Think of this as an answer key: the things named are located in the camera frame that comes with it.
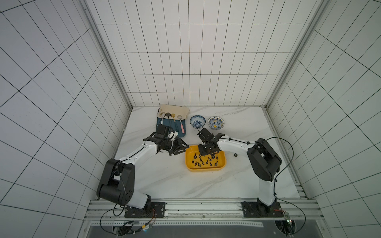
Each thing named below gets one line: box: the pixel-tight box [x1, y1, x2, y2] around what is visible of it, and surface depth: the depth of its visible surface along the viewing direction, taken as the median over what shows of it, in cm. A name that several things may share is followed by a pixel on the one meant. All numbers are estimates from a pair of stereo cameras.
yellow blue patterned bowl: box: [207, 116, 225, 131], surface depth 109 cm
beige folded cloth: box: [157, 104, 191, 120], surface depth 119 cm
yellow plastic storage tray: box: [185, 144, 227, 173], surface depth 91 cm
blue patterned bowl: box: [189, 115, 206, 129], surface depth 109 cm
